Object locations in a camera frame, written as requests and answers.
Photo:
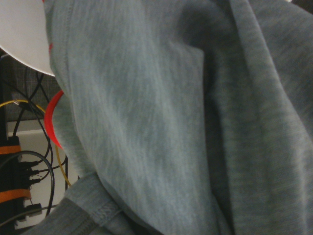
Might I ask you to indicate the white perforated laundry basket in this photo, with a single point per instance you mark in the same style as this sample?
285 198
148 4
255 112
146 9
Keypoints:
22 31

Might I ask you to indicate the grey garment with red trim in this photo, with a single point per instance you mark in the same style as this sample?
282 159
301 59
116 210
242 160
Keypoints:
171 122

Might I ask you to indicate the black box with orange tape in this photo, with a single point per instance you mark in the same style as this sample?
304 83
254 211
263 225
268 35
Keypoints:
9 171

